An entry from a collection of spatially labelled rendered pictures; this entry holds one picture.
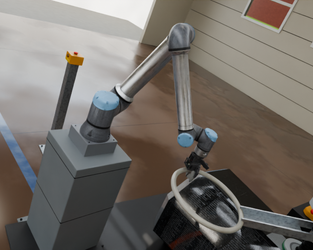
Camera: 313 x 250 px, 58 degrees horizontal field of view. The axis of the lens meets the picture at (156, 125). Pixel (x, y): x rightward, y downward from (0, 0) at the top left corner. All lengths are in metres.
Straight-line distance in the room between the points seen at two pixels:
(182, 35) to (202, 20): 8.74
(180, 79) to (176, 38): 0.21
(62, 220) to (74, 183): 0.31
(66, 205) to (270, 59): 7.67
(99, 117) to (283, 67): 7.33
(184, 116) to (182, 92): 0.13
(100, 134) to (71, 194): 0.39
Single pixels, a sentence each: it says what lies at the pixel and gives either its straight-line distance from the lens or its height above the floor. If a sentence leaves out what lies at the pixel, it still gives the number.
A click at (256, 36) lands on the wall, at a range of 9.08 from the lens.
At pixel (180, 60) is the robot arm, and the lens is 1.52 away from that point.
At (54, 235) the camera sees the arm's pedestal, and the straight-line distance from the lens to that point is 2.04.
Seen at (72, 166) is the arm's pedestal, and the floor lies 0.84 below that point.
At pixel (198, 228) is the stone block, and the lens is 2.04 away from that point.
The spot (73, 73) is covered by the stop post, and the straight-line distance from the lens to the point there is 2.71.
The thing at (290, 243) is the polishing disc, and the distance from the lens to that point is 2.05.
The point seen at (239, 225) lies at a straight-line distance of 1.73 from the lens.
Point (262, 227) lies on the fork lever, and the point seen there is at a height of 0.92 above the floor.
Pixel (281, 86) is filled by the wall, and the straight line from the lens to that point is 8.58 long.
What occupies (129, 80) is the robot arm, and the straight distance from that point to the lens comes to 1.76.
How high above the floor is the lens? 1.87
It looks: 25 degrees down
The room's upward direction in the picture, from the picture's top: 23 degrees clockwise
